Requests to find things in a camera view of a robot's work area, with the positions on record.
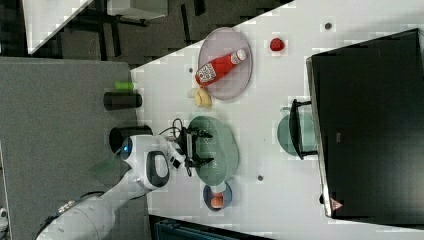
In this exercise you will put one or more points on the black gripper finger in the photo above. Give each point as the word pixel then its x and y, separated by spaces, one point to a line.
pixel 200 134
pixel 201 162

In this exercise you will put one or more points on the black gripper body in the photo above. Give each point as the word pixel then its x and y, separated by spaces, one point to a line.
pixel 184 141

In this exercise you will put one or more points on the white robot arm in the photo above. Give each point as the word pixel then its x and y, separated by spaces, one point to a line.
pixel 150 159

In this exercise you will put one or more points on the dark blue small bowl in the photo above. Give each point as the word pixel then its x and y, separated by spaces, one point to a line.
pixel 208 195

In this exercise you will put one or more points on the orange toy fruit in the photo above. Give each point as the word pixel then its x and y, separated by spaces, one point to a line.
pixel 217 202

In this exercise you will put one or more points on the red ketchup bottle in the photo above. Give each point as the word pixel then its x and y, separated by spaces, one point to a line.
pixel 217 68

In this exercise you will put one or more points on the black cylinder lower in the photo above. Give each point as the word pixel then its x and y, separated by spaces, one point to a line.
pixel 118 135

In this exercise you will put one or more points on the black cylinder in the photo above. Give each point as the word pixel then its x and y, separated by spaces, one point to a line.
pixel 118 135
pixel 118 101

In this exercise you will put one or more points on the black cylinder upper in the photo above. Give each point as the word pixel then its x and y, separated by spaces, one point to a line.
pixel 118 101

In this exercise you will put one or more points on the green small bottle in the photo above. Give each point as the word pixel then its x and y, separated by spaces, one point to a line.
pixel 124 86

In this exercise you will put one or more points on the grey round plate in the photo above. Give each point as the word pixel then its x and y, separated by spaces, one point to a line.
pixel 220 42

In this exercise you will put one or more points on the green mug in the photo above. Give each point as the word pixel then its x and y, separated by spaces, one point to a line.
pixel 296 133

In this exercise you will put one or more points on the red strawberry toy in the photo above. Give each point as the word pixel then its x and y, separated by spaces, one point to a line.
pixel 277 44

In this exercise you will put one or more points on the black toaster oven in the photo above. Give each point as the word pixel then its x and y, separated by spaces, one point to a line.
pixel 367 107

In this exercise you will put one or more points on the white side table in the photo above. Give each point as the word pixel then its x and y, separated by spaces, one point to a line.
pixel 44 18

